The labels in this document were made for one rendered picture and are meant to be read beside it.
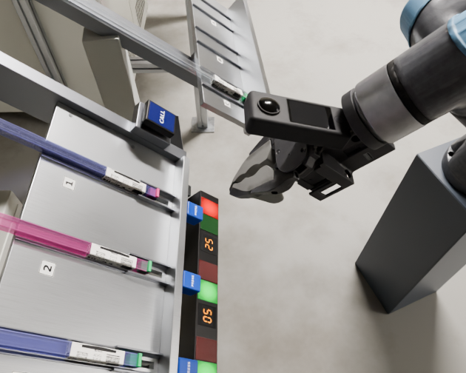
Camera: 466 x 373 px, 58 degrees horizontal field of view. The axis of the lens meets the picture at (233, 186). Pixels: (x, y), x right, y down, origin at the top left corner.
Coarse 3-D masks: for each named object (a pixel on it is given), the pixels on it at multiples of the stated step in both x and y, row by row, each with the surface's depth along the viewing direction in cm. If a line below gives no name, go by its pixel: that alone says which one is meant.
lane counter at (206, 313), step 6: (198, 306) 58; (204, 306) 58; (210, 306) 59; (198, 312) 57; (204, 312) 58; (210, 312) 59; (198, 318) 57; (204, 318) 58; (210, 318) 58; (198, 324) 57; (204, 324) 57; (210, 324) 58
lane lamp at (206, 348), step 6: (198, 342) 55; (204, 342) 56; (210, 342) 57; (216, 342) 57; (198, 348) 55; (204, 348) 55; (210, 348) 56; (216, 348) 57; (198, 354) 54; (204, 354) 55; (210, 354) 56; (216, 354) 56; (204, 360) 55; (210, 360) 55; (216, 360) 56
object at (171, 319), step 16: (176, 176) 64; (176, 192) 62; (176, 208) 60; (176, 224) 58; (176, 240) 56; (176, 256) 55; (176, 272) 54; (176, 288) 52; (176, 304) 51; (176, 320) 50; (176, 336) 49; (160, 352) 49; (176, 352) 49; (160, 368) 48; (176, 368) 48
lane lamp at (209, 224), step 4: (204, 216) 66; (208, 216) 67; (204, 220) 66; (208, 220) 67; (212, 220) 67; (216, 220) 68; (200, 224) 65; (204, 224) 66; (208, 224) 66; (212, 224) 67; (216, 224) 67; (200, 228) 65; (204, 228) 65; (208, 228) 66; (212, 228) 66; (216, 228) 67; (212, 232) 66; (216, 232) 67
